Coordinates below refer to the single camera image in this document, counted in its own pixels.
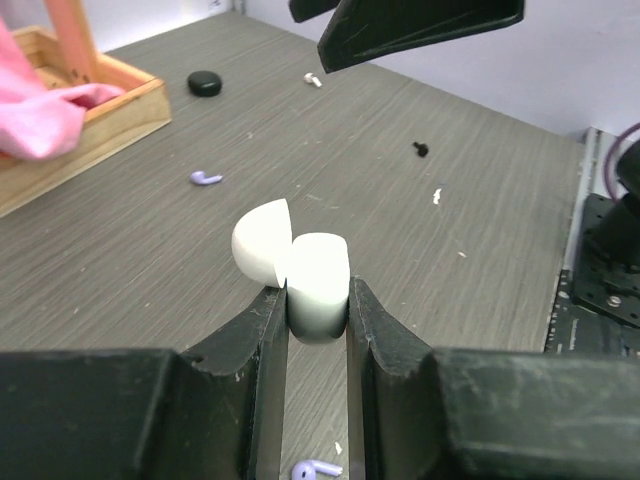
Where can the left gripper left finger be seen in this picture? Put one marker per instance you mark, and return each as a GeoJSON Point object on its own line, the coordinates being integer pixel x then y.
{"type": "Point", "coordinates": [214, 411]}

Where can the purple earbud lower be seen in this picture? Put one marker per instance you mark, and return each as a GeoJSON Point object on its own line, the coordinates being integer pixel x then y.
{"type": "Point", "coordinates": [310, 469]}

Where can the black earbud right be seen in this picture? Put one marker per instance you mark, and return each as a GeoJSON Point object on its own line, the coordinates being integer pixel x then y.
{"type": "Point", "coordinates": [422, 149]}

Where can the wooden clothes rack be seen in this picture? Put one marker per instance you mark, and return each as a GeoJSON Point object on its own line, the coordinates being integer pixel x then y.
{"type": "Point", "coordinates": [65, 58]}

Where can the purple earbud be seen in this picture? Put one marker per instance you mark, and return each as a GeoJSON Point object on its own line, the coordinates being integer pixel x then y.
{"type": "Point", "coordinates": [200, 178]}
{"type": "Point", "coordinates": [310, 469]}

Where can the purple earbud upper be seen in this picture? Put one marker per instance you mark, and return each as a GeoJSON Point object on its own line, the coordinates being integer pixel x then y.
{"type": "Point", "coordinates": [200, 178]}

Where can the black earbud case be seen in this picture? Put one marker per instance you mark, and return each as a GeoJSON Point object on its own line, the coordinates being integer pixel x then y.
{"type": "Point", "coordinates": [204, 83]}

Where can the white earbud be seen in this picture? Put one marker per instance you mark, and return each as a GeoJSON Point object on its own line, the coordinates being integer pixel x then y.
{"type": "Point", "coordinates": [311, 79]}

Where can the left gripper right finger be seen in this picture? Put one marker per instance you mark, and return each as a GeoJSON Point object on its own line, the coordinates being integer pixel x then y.
{"type": "Point", "coordinates": [418, 412]}

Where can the pink t-shirt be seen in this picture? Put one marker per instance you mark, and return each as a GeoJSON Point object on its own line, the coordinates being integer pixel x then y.
{"type": "Point", "coordinates": [39, 124]}

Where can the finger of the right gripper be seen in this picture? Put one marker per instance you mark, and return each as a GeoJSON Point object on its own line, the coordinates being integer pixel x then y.
{"type": "Point", "coordinates": [360, 31]}
{"type": "Point", "coordinates": [304, 10]}

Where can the white earbud case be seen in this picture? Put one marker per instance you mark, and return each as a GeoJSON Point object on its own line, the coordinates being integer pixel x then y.
{"type": "Point", "coordinates": [313, 269]}

